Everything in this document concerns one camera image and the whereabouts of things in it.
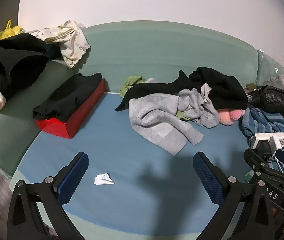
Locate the crumpled white paper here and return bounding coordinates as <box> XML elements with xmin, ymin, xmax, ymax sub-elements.
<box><xmin>94</xmin><ymin>173</ymin><xmax>115</xmax><ymax>186</ymax></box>

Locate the red box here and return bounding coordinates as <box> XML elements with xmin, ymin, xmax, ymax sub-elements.
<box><xmin>35</xmin><ymin>78</ymin><xmax>107</xmax><ymax>139</ymax></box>

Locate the yellow plastic bag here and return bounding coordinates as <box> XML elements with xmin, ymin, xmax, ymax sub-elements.
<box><xmin>0</xmin><ymin>19</ymin><xmax>26</xmax><ymax>40</ymax></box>

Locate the green cloth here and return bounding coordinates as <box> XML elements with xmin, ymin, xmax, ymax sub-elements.
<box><xmin>119</xmin><ymin>76</ymin><xmax>146</xmax><ymax>98</ymax></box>

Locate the blue striped cloth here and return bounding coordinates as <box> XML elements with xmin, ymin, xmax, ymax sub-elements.
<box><xmin>240</xmin><ymin>107</ymin><xmax>284</xmax><ymax>155</ymax></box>

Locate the pink plush toy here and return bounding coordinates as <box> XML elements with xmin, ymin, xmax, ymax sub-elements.
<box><xmin>217</xmin><ymin>108</ymin><xmax>245</xmax><ymax>126</ymax></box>

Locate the blue mat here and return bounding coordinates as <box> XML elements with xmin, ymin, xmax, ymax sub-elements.
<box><xmin>12</xmin><ymin>92</ymin><xmax>257</xmax><ymax>230</ymax></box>

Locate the cream printed cloth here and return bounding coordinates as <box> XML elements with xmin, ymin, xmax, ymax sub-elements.
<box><xmin>28</xmin><ymin>19</ymin><xmax>91</xmax><ymax>68</ymax></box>

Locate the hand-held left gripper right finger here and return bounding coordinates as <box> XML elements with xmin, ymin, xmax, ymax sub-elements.
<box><xmin>193</xmin><ymin>151</ymin><xmax>280</xmax><ymax>240</ymax></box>

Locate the black cloth on red box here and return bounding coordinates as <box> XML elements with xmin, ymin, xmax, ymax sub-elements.
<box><xmin>32</xmin><ymin>72</ymin><xmax>103</xmax><ymax>122</ymax></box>

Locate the black jacket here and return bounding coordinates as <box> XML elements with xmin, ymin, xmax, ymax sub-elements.
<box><xmin>0</xmin><ymin>32</ymin><xmax>51</xmax><ymax>98</ymax></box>

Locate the black mesh bag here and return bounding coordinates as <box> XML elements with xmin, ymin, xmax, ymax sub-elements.
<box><xmin>252</xmin><ymin>85</ymin><xmax>284</xmax><ymax>120</ymax></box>

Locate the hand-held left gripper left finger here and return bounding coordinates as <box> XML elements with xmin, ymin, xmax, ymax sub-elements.
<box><xmin>7</xmin><ymin>151</ymin><xmax>90</xmax><ymax>240</ymax></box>

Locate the black garment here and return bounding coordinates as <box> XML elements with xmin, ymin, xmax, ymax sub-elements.
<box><xmin>115</xmin><ymin>66</ymin><xmax>248</xmax><ymax>112</ymax></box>

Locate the grey sweater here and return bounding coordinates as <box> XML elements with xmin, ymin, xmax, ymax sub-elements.
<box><xmin>128</xmin><ymin>87</ymin><xmax>218</xmax><ymax>156</ymax></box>

